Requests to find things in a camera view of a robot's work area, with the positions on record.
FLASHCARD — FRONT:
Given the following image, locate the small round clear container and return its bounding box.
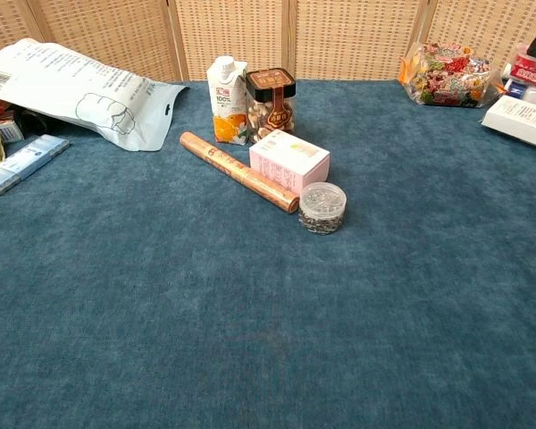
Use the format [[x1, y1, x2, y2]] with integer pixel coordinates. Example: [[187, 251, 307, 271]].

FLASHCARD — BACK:
[[297, 181, 348, 235]]

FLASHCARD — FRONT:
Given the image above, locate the pink rectangular carton box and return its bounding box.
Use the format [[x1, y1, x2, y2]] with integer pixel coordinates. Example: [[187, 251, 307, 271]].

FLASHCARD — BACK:
[[248, 133, 331, 197]]

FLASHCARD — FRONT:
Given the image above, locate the light blue flat box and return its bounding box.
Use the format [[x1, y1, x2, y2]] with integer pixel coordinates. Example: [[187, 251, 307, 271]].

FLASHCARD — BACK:
[[0, 133, 71, 196]]

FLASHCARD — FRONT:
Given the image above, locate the white long box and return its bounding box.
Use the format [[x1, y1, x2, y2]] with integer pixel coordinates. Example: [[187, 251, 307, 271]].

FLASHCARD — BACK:
[[481, 94, 536, 156]]

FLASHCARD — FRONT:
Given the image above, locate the red and white box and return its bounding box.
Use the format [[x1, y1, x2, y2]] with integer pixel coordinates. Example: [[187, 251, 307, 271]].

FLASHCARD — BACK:
[[508, 54, 536, 93]]

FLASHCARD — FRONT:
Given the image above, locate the copper coloured long tube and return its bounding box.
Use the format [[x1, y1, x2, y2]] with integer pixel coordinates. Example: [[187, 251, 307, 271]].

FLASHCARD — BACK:
[[179, 130, 301, 215]]

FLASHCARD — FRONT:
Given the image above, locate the blue table cloth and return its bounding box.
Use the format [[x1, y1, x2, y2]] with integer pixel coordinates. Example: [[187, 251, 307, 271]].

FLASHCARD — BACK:
[[0, 79, 536, 429]]

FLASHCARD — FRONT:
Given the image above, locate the clear nut jar brown lid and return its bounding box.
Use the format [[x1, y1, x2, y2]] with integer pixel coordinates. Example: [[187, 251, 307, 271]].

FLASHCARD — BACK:
[[244, 67, 297, 144]]

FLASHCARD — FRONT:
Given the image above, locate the orange juice carton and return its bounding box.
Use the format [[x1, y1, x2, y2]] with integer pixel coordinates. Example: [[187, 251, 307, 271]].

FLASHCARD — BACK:
[[205, 55, 250, 146]]

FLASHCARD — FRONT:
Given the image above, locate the woven folding screen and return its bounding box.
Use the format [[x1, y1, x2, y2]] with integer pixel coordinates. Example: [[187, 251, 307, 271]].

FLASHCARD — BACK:
[[0, 0, 536, 82]]

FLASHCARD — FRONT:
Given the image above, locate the colourful candy bag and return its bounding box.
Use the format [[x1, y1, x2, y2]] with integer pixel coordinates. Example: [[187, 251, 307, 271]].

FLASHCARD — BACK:
[[398, 41, 507, 109]]

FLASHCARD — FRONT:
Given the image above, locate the large white plastic bag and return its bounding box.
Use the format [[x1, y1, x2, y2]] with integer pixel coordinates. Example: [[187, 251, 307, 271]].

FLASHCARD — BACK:
[[0, 38, 190, 153]]

